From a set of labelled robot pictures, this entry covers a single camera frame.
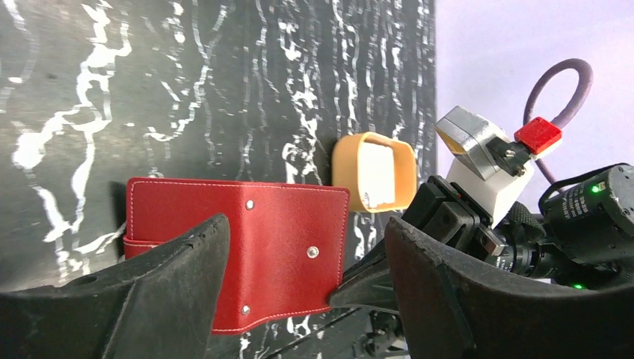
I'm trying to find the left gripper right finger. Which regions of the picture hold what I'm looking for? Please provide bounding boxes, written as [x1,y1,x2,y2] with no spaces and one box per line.
[384,218,633,358]

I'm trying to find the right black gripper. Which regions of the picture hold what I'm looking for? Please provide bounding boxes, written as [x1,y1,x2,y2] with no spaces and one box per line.
[327,176,545,314]

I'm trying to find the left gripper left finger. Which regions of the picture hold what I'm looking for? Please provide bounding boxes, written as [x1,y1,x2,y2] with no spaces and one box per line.
[1,214,230,358]

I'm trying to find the red leather card holder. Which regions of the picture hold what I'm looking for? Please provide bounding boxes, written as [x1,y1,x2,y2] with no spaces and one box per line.
[124,177,350,335]

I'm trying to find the tan oval card tray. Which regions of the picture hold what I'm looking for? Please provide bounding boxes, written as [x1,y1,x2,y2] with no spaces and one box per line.
[331,132,418,213]

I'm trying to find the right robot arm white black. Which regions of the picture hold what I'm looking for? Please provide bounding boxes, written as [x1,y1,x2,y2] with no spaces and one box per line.
[402,163,633,290]

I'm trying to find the cards in tray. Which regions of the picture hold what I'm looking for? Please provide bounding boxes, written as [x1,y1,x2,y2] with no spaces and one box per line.
[358,142,396,209]

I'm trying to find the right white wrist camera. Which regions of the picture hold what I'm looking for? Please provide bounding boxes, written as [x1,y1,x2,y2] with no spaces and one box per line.
[435,106,562,227]

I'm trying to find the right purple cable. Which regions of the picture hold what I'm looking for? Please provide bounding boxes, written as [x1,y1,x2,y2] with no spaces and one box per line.
[522,58,594,187]

